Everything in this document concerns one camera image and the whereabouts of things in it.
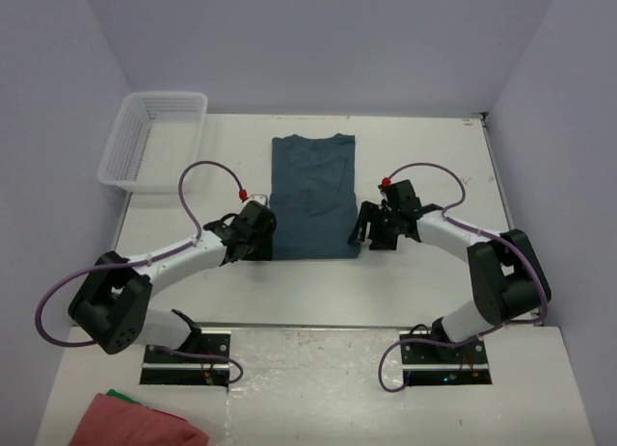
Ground blue-grey t shirt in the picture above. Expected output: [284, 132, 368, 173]
[270, 134, 360, 261]

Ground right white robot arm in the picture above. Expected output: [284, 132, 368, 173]
[348, 178, 551, 348]

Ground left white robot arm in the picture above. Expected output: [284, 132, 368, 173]
[68, 200, 277, 354]

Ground white plastic basket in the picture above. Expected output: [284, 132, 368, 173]
[97, 92, 208, 194]

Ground folded green t shirt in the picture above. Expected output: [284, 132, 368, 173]
[105, 389, 141, 406]

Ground folded pink t shirt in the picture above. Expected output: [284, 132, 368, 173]
[69, 394, 210, 446]

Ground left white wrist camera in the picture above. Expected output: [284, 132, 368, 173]
[249, 194, 269, 207]

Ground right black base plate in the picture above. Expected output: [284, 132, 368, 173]
[400, 342, 493, 387]

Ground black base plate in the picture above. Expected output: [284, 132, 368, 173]
[140, 332, 230, 388]
[400, 342, 493, 387]

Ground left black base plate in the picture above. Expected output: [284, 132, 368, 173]
[140, 332, 230, 388]

